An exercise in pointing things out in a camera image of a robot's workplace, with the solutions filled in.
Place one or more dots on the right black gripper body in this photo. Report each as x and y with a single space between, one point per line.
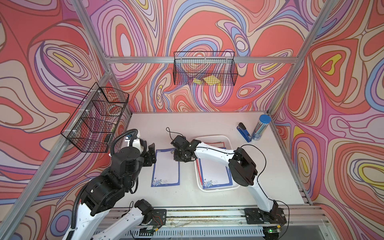
178 155

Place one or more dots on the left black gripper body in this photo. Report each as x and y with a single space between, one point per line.
149 158

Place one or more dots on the blue floral stationery sheet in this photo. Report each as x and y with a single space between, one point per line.
166 172

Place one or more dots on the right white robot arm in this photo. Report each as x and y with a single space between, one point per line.
243 171

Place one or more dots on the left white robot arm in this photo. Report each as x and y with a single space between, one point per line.
129 154

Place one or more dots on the red bordered stationery sheet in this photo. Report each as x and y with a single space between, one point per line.
221 145

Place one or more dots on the white plastic storage tray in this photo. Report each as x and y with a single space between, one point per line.
213 139

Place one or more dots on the blue stapler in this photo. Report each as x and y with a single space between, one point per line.
244 132

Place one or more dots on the yellow sticky note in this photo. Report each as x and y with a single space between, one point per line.
212 80

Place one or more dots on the blue lidded pen tube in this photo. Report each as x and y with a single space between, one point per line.
261 126

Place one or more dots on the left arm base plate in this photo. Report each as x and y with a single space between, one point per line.
157 218

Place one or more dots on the left black wire basket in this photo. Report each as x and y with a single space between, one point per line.
93 124

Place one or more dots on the black wire basket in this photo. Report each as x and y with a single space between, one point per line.
93 124
193 72

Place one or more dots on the back black wire basket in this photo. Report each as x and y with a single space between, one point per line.
193 72

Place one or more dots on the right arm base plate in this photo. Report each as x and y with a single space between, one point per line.
255 216

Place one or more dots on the aluminium frame rail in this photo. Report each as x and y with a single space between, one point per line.
169 60

